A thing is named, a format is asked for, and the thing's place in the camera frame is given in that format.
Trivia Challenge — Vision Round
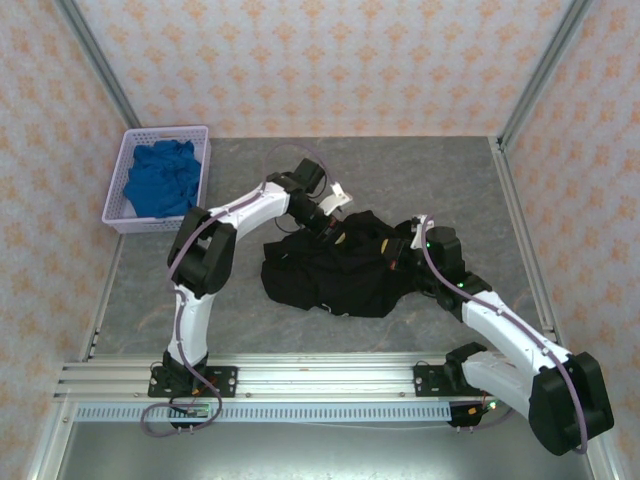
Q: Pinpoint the black t-shirt with floral print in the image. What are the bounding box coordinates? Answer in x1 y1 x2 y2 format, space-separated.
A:
259 209 426 319

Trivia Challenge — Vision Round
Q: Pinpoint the blue crumpled cloth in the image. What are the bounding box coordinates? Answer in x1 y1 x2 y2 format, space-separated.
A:
123 139 201 220

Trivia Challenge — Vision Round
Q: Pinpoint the small green circuit board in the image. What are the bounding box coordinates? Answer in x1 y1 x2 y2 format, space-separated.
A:
467 397 511 419
169 403 211 419

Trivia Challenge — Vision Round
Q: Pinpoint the lavender plastic basket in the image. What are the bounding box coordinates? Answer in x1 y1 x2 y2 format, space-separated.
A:
101 125 211 235

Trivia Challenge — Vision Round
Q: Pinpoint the steel sheet lower panel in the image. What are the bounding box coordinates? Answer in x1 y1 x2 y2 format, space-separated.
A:
54 422 601 480

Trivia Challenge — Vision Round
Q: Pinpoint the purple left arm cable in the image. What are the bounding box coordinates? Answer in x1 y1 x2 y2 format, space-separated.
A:
141 143 332 439

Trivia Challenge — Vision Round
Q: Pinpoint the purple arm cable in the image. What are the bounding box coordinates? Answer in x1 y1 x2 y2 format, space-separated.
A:
421 215 590 455
141 143 332 439

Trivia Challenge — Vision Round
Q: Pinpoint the aluminium table side rail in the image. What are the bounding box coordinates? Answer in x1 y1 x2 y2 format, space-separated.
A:
492 137 571 359
77 234 126 361

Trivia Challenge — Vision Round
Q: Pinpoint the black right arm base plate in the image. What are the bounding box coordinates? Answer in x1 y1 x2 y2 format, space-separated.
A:
413 364 506 399

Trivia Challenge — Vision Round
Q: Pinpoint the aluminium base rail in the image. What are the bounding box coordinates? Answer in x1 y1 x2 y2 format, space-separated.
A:
54 352 601 401

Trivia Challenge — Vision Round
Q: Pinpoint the grey slotted cable duct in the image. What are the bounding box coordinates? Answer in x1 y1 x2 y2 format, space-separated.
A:
74 402 454 424

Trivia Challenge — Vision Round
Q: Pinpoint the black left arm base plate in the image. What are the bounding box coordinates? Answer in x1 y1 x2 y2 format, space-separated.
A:
148 366 239 399

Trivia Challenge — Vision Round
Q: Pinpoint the aluminium frame post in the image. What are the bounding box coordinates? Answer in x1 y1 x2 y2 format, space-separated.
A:
54 0 144 131
497 0 594 151

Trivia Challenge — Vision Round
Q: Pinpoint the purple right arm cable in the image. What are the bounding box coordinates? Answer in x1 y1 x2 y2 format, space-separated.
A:
421 215 590 455

